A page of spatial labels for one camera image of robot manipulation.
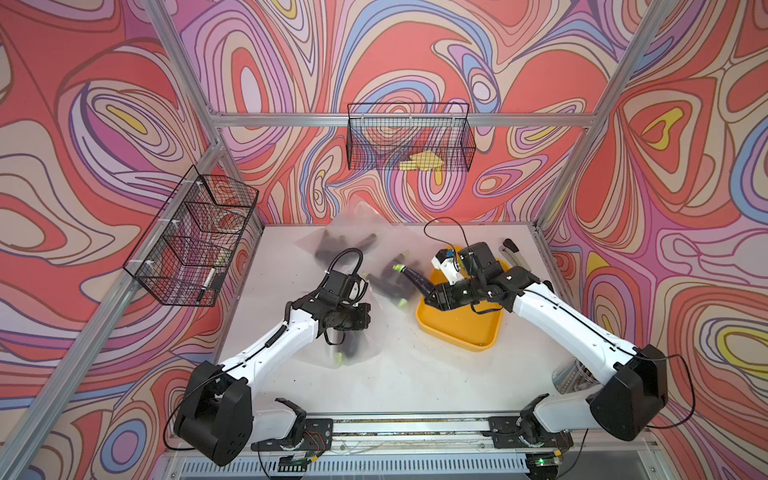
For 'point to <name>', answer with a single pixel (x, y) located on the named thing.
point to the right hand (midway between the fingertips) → (435, 306)
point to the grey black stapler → (509, 251)
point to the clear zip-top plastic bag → (359, 233)
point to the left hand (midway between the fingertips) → (374, 320)
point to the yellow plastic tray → (461, 327)
